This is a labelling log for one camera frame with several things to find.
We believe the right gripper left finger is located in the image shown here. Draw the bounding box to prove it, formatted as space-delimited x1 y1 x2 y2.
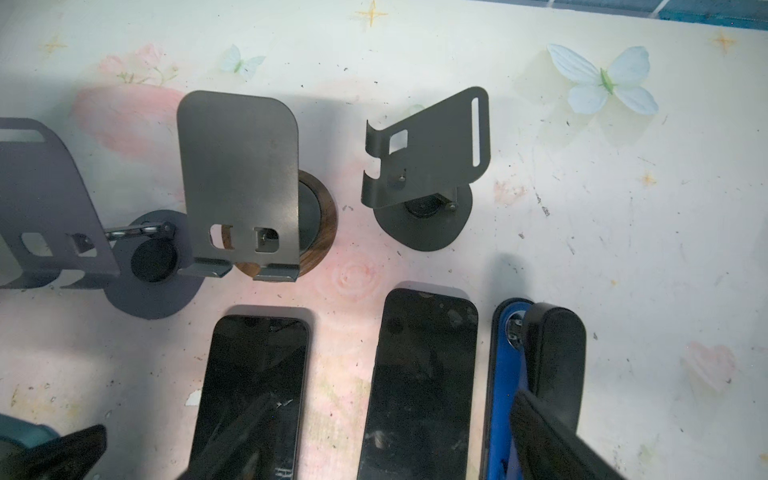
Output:
179 393 278 479

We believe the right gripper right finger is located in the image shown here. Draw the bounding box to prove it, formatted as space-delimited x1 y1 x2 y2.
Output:
510 390 623 479

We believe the wooden base phone stand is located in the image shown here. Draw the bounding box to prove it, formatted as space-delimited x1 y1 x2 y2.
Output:
176 90 338 282

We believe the grey round phone stand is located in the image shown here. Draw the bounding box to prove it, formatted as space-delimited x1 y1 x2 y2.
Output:
1 118 203 320

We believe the blue black stapler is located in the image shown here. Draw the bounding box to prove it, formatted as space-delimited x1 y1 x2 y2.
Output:
479 298 586 479

